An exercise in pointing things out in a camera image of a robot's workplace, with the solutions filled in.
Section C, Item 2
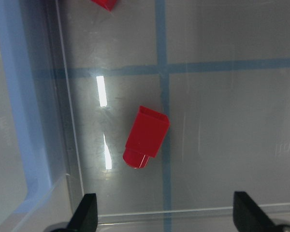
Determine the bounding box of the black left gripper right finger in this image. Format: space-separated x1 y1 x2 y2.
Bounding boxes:
233 191 290 232

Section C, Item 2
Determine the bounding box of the red plastic block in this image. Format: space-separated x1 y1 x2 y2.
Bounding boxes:
123 106 170 169
91 0 117 11

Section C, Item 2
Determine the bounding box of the clear plastic storage box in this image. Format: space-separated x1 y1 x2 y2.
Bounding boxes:
0 0 290 232

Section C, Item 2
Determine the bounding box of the blue plastic tray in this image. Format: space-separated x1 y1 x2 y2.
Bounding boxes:
0 0 68 216

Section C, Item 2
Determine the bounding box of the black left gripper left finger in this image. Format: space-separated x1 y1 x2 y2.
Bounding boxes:
48 193 98 232

